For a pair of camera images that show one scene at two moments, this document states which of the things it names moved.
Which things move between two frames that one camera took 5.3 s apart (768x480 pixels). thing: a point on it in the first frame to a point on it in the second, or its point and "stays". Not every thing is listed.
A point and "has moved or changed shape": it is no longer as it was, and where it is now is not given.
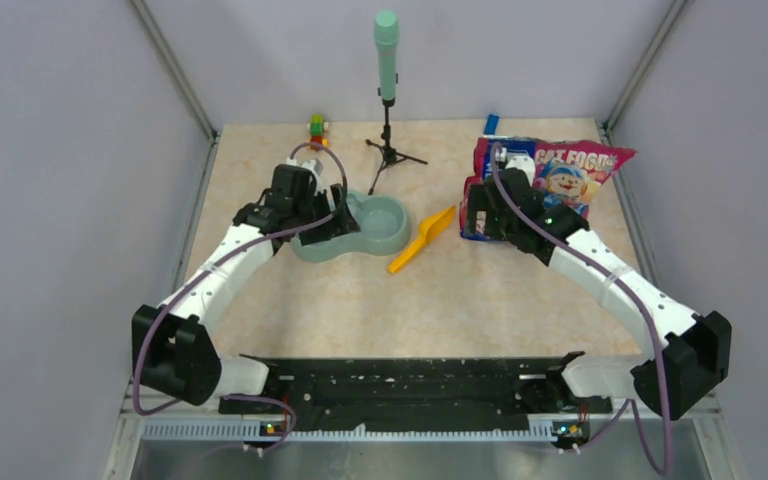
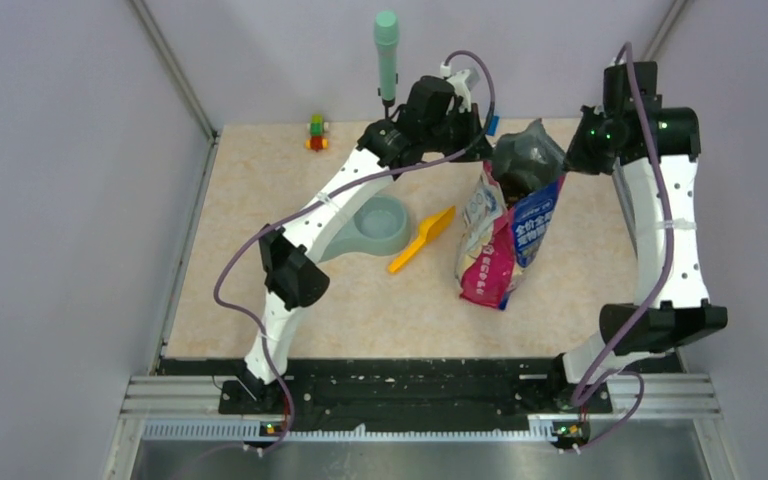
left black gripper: (343, 225) to (470, 121)
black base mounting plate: (420, 391) stays
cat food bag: (565, 173) has moved or changed shape
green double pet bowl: (384, 225) stays
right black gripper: (479, 202) to (577, 160)
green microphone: (387, 30) stays
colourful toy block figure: (316, 128) stays
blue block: (491, 125) stays
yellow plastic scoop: (428, 229) stays
